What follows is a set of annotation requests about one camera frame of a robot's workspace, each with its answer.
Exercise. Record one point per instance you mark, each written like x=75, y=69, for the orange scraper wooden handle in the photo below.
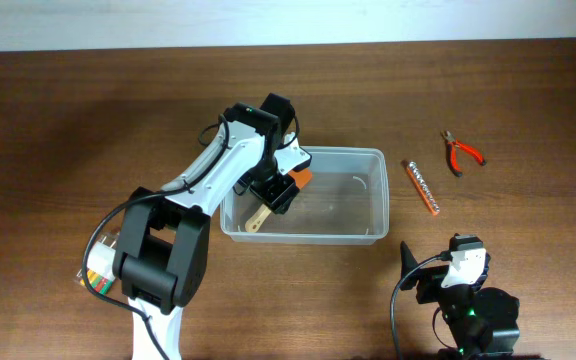
x=263, y=215

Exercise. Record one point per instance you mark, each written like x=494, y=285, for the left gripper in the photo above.
x=280, y=196

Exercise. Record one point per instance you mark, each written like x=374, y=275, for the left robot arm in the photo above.
x=161, y=256

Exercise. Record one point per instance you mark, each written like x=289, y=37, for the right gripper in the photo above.
x=430, y=282

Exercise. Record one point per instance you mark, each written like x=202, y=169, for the orange socket rail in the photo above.
x=422, y=187

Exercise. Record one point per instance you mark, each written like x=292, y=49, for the clear plastic container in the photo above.
x=345, y=203

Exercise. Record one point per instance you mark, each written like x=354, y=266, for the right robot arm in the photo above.
x=482, y=321

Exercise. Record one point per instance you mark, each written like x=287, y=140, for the red black pliers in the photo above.
x=452, y=146

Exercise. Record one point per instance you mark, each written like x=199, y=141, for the clear case coloured screwdriver bits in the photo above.
x=101, y=257

